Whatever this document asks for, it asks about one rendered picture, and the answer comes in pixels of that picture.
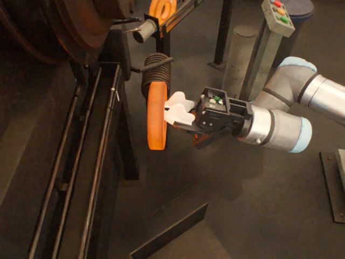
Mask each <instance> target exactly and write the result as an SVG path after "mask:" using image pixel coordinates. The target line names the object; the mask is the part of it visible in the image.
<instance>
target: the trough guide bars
mask: <svg viewBox="0 0 345 259"><path fill-rule="evenodd" d="M180 1H181V0H177V1H176V4H177V3H179V2H180ZM193 3H194V7H195V8H196V7H198V0H188V1H187V2H186V3H185V4H184V5H182V6H181V7H180V8H179V9H177V10H176V11H175V12H174V13H173V14H172V15H171V16H170V17H169V18H167V19H166V20H165V21H164V23H162V24H161V25H160V26H159V28H160V33H161V32H163V36H164V37H165V36H166V35H167V27H168V26H169V25H170V24H171V23H172V22H173V21H174V20H175V19H176V18H177V17H179V16H180V15H181V14H182V13H183V12H184V11H185V10H186V9H187V8H189V7H190V6H191V5H192V4H193ZM164 10H165V7H164V8H163V9H162V14H163V12H164Z"/></svg>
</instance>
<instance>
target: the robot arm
mask: <svg viewBox="0 0 345 259"><path fill-rule="evenodd" d="M209 90H213V91H217V92H219V93H218V95H217V96H215V95H212V93H210V92H208V91H209ZM201 94H202V95H200V97H199V98H198V101H197V102H195V101H187V100H186V99H185V96H184V93H183V92H175V93H174V94H173V95H172V96H171V98H170V99H169V100H168V101H167V102H165V112H164V119H165V120H166V121H167V122H169V123H170V124H172V125H173V126H174V127H176V128H178V129H180V130H181V131H182V132H184V133H187V134H191V135H192V145H193V146H194V147H195V148H197V149H198V150H200V149H202V148H204V147H206V146H208V145H209V144H211V143H213V142H214V141H216V140H218V139H220V138H222V137H224V136H226V135H228V134H230V133H231V134H232V135H233V136H234V137H237V139H238V140H239V141H242V142H246V143H250V144H255V145H261V146H263V147H268V148H273V149H278V150H282V151H287V152H289V153H292V152H293V153H299V152H301V151H303V150H304V149H305V148H306V146H307V145H308V143H309V142H310V140H311V137H312V126H311V123H310V122H309V121H308V120H307V119H305V118H303V117H301V116H299V117H297V116H294V115H291V114H288V113H287V111H288V109H289V108H290V107H291V106H292V105H293V103H294V102H297V103H299V104H301V105H305V106H307V107H308V108H311V109H312V110H313V111H315V112H318V113H319V114H321V115H323V116H325V117H327V118H328V119H330V120H332V121H334V122H336V123H338V124H340V125H342V126H344V127H345V86H342V85H340V84H337V83H335V82H333V81H331V80H329V79H326V78H324V77H323V76H322V75H320V74H317V69H316V67H315V66H314V65H313V64H311V63H310V62H307V61H305V60H304V59H301V58H297V57H287V58H285V59H284V60H283V62H282V63H281V64H280V65H279V66H278V67H277V70H276V71H275V73H274V74H273V76H272V78H271V79H270V80H269V82H268V83H267V85H266V86H265V88H264V89H263V90H262V91H261V92H260V93H259V95H258V97H257V98H256V100H255V101H252V102H249V103H248V102H245V101H241V100H236V99H232V98H230V97H228V96H227V92H226V91H221V90H217V89H214V88H210V87H204V89H203V91H202V93H201ZM223 98H224V99H223ZM189 112H191V113H189Z"/></svg>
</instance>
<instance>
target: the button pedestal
mask: <svg viewBox="0 0 345 259"><path fill-rule="evenodd" d="M271 1H272V3H273V5H272V4H271V3H270V1H269V0H264V1H263V3H262V5H261V7H262V9H263V12H264V15H265V18H266V21H267V23H266V26H265V30H264V33H263V37H262V39H261V42H260V46H259V49H258V52H257V56H256V59H255V62H254V66H253V69H252V72H251V75H250V79H249V82H248V85H247V86H242V88H241V90H240V94H239V96H240V100H241V101H245V102H248V103H249V102H252V101H255V100H256V98H257V97H258V95H259V93H260V92H261V91H262V90H263V88H264V85H265V82H266V79H267V77H268V74H269V71H270V69H271V66H272V64H273V61H274V58H275V55H276V52H277V50H278V47H279V45H280V42H281V39H282V37H283V36H285V37H287V38H288V37H289V36H290V35H291V34H292V33H293V32H294V30H295V29H294V27H293V24H292V22H291V19H290V17H289V15H288V13H287V11H286V8H285V6H284V5H283V4H281V7H278V6H276V5H275V4H274V1H275V0H271ZM272 8H275V11H276V12H274V11H273V9H272ZM277 9H283V10H284V12H285V14H284V15H282V14H280V13H279V12H277ZM275 15H276V16H278V17H279V19H280V20H277V19H276V17H275ZM281 17H286V18H287V19H288V23H285V22H283V21H282V20H281Z"/></svg>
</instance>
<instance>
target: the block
mask: <svg viewBox="0 0 345 259"><path fill-rule="evenodd" d="M123 30H126V24H119V25H112V26H111V28H110V29H109V32H108V35H107V37H106V39H105V43H104V45H103V48H102V51H101V53H100V58H101V62H115V63H120V65H121V68H122V72H123V78H124V81H128V80H129V79H130V76H131V73H132V72H131V71H130V69H129V68H130V67H131V65H132V63H131V58H130V52H129V44H128V36H127V33H123Z"/></svg>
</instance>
